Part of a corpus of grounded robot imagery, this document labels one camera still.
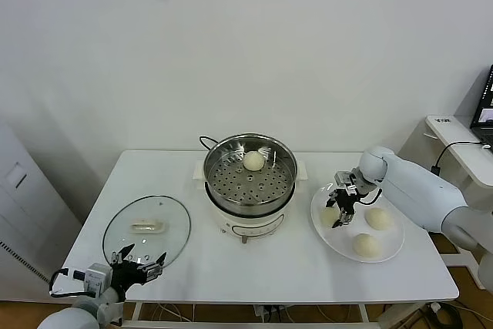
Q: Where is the white metal cabinet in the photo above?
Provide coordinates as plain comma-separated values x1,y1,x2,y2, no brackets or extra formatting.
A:
0,115,84,303

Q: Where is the black cooker power cable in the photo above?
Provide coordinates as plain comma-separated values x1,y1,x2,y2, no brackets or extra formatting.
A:
199,135,219,152

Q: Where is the white table frame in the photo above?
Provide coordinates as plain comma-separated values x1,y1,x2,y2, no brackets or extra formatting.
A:
121,301,371,329

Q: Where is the black open laptop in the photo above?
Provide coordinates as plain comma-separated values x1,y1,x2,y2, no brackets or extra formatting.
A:
470,65,493,143

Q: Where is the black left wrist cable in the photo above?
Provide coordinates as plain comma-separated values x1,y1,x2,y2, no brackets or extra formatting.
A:
49,267,88,298

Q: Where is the round glass pot lid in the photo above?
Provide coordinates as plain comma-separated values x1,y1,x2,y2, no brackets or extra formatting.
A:
102,194,193,273

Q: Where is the perforated steel steamer basket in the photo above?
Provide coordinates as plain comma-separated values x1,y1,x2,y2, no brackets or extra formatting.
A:
203,134,299,209

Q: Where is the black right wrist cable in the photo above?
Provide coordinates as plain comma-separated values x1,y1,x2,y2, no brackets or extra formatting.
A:
360,188,384,206

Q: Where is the white power strip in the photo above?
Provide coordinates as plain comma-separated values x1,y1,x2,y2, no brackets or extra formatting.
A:
253,304,288,322

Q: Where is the black laptop power adapter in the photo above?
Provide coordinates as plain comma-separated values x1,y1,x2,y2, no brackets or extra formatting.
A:
431,142,492,176

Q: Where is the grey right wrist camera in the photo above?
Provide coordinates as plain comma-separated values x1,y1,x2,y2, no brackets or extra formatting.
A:
333,170,354,187

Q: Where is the white electric cooker base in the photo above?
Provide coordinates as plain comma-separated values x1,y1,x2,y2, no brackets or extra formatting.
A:
192,159,310,246

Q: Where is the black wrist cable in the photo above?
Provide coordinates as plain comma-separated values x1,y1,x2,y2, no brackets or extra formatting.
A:
49,267,88,298
360,188,384,206

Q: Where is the black floor cable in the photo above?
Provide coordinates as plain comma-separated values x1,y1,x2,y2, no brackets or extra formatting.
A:
423,300,493,329

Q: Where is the thin white floor cable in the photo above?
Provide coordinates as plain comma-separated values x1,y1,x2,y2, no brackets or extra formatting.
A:
142,303,196,323

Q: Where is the white steamed baozi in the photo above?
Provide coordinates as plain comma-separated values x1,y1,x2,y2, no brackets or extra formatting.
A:
320,207,340,229
352,232,381,259
242,150,266,172
364,207,394,230

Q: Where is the round white plate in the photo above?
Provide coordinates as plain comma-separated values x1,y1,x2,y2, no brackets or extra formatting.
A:
310,182,406,264

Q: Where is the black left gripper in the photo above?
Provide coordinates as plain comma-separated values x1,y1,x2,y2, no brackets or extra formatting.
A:
110,243,168,301

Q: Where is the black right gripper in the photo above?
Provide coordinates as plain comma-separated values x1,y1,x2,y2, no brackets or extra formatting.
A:
325,183,364,229

